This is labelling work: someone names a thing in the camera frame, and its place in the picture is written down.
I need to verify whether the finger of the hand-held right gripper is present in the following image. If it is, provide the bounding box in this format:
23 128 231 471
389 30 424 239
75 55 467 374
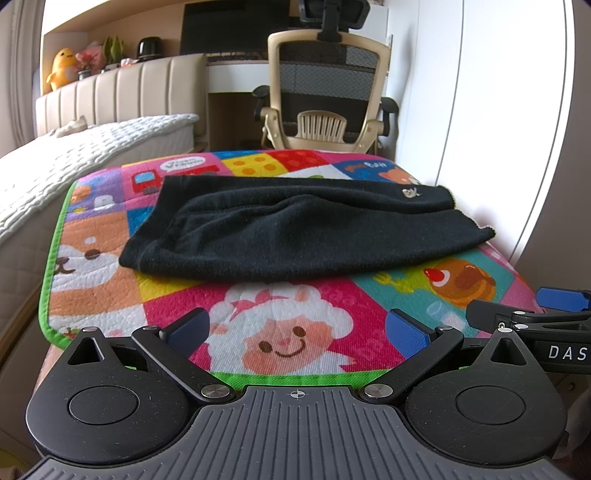
465 299 591 334
537 286 591 313

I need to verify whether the grey curtain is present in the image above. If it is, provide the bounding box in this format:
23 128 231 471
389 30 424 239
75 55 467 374
0 0 46 155

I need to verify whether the black knit garment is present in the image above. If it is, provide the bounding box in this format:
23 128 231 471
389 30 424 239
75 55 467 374
119 174 497 282

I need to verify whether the colourful cartoon play mat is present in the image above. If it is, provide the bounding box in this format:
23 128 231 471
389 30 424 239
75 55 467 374
39 148 561 391

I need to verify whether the white wardrobe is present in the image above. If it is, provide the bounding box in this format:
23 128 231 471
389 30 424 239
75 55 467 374
383 0 571 273

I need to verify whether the dark keyboard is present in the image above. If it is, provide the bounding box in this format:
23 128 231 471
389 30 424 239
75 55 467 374
206 50 272 64

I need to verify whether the white desk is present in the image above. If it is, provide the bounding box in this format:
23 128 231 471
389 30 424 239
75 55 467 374
204 56 282 151

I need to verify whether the beige padded headboard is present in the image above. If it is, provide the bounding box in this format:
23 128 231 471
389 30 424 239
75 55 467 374
34 53 208 139

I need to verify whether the black round appliance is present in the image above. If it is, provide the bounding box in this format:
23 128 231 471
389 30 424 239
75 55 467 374
137 39 163 61

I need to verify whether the yellow plush duck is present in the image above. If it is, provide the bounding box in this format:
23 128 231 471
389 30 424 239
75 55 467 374
45 48 78 92

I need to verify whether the beige mesh office chair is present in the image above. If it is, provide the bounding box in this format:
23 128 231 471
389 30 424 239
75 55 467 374
252 0 400 155

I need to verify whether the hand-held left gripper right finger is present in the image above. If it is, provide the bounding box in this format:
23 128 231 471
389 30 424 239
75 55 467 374
361 308 537 408

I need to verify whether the black computer monitor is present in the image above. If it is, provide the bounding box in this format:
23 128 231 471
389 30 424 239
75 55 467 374
179 2 298 57

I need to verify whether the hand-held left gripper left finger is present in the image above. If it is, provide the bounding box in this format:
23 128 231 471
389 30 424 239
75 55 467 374
60 308 236 408

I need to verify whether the green potted plant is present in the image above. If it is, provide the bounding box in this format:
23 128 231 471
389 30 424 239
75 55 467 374
102 36 126 71

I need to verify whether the white quilted bed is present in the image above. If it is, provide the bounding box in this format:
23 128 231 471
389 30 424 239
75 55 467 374
0 113 200 343

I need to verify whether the small white object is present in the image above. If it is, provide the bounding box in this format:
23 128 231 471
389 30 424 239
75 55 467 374
48 115 88 138

